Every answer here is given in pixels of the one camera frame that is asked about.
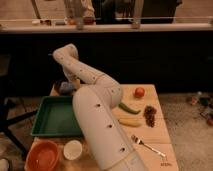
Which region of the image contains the dark red grape bunch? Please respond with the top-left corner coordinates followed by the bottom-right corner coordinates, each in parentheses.
top-left (144, 106), bottom-right (157, 127)

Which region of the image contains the purple bowl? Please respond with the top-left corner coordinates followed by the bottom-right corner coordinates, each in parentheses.
top-left (54, 79), bottom-right (76, 95)

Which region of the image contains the green chili pepper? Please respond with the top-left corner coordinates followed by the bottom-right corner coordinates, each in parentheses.
top-left (118, 102), bottom-right (141, 115)

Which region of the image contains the green plastic tray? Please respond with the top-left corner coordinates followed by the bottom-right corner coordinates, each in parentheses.
top-left (31, 96), bottom-right (82, 137)

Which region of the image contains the yellow banana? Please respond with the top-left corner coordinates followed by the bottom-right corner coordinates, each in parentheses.
top-left (118, 119), bottom-right (141, 127)

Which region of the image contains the silver metal fork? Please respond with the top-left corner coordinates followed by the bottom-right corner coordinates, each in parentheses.
top-left (131, 135), bottom-right (166, 158)

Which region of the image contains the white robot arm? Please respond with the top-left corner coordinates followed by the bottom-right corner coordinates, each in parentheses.
top-left (53, 44), bottom-right (148, 171)

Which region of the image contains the orange bowl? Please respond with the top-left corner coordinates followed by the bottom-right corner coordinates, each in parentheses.
top-left (25, 140), bottom-right (59, 171)

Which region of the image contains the white round cup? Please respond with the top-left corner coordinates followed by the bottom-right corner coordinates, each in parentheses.
top-left (63, 140), bottom-right (83, 160)

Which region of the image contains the red tomato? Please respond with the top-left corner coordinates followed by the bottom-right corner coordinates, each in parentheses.
top-left (134, 87), bottom-right (145, 98)

